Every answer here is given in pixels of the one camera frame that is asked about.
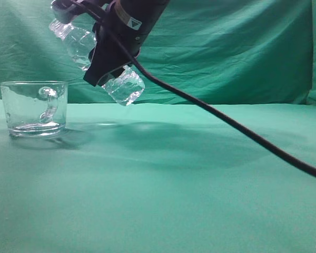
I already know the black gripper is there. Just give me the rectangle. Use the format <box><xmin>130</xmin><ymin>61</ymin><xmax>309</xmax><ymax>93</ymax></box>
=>
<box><xmin>83</xmin><ymin>1</ymin><xmax>169</xmax><ymax>86</ymax></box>

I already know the clear plastic water bottle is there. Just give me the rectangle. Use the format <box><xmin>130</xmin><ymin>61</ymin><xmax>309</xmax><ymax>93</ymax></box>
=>
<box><xmin>49</xmin><ymin>19</ymin><xmax>145</xmax><ymax>106</ymax></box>

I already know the clear glass mug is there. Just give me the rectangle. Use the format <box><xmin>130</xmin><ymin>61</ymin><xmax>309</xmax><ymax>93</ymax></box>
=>
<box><xmin>0</xmin><ymin>81</ymin><xmax>68</xmax><ymax>137</ymax></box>

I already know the green cloth table cover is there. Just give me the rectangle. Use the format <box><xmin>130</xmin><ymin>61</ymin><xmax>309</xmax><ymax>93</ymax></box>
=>
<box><xmin>0</xmin><ymin>101</ymin><xmax>316</xmax><ymax>252</ymax></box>

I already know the green cloth backdrop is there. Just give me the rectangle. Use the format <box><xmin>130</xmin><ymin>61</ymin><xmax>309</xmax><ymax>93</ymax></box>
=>
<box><xmin>0</xmin><ymin>1</ymin><xmax>316</xmax><ymax>104</ymax></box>

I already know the black cable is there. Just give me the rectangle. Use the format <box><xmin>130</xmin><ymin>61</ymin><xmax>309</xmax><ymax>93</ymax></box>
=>
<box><xmin>65</xmin><ymin>0</ymin><xmax>316</xmax><ymax>182</ymax></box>

